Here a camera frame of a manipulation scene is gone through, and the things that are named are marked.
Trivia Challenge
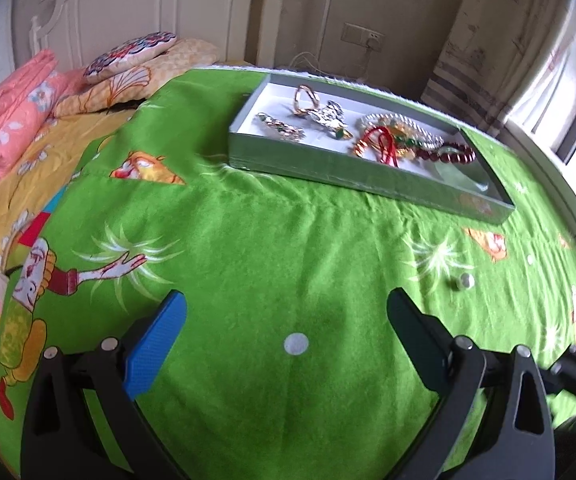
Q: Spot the dark red bead bracelet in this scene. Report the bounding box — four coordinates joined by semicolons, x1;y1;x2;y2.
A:
417;142;478;166

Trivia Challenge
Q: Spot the long white pearl necklace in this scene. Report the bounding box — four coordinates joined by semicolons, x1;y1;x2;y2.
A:
357;112;459;151

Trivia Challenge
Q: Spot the red cord gold bracelet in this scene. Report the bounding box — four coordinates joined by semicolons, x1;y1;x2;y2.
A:
352;126;402;168

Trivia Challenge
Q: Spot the green gem silver bracelet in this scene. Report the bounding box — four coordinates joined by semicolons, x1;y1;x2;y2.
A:
256;112;307;143

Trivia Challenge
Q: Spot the silver rhinestone brooch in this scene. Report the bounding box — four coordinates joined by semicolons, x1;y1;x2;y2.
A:
309;101;353;140

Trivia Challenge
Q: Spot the gold hoop ring pair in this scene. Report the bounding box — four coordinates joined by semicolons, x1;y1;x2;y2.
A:
293;84;321;118

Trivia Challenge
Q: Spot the pale green jade bangle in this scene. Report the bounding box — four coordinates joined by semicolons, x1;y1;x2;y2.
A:
435;162;478;192

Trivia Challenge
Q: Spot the pearl drop earring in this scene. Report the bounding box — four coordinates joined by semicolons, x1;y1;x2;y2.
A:
452;272;475;290

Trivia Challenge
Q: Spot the green cartoon blanket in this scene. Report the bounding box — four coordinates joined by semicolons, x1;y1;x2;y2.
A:
0;70;576;479

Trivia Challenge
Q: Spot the yellow floral bedsheet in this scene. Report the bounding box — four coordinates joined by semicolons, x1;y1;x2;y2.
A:
0;106;145;470

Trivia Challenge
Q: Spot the folded pink floral quilt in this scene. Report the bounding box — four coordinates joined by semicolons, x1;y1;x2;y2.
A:
0;49;84;179

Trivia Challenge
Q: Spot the striped cartoon curtain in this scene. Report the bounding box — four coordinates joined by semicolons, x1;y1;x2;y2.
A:
421;0;574;136

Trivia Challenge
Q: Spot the grey shallow cardboard tray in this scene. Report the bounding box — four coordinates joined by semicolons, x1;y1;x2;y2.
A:
228;73;516;224

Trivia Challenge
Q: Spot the patterned round cushion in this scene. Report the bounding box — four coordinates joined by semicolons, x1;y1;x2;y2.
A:
83;32;177;84

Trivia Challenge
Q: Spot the yellow floral pillow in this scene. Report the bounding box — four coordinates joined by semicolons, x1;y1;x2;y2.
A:
53;38;219;118

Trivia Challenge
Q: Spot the white wooden headboard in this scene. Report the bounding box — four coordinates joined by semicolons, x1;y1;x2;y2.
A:
29;0;283;72

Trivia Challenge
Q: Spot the wall power socket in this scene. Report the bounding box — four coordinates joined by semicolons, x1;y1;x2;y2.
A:
341;23;384;52

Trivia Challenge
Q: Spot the white charger cable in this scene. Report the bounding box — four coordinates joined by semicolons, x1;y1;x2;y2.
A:
287;44;375;84

